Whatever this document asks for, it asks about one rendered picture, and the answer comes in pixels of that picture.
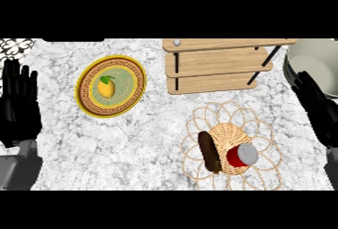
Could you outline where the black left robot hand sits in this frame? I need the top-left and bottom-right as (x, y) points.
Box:
(0, 58), (43, 149)

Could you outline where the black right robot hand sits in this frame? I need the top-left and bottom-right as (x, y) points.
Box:
(290, 70), (338, 148)

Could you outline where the red can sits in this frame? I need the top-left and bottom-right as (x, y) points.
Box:
(226, 142), (259, 168)

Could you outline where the woven wicker placemat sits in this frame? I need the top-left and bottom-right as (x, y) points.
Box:
(180, 100), (283, 191)

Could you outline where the wooden tiered shelf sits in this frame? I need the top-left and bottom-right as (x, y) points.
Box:
(161, 38), (299, 96)

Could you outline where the large pale pot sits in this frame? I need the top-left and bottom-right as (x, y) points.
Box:
(282, 38), (338, 98)

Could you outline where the yellow lemon with leaf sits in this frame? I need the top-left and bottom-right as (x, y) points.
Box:
(96, 75), (118, 99)

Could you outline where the black white patterned object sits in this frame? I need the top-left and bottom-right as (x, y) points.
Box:
(0, 38), (37, 62)

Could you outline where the yellow rimmed patterned plate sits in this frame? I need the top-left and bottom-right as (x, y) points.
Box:
(74, 55), (147, 119)

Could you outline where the dark brown sausage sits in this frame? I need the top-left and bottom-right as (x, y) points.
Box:
(196, 131), (223, 175)

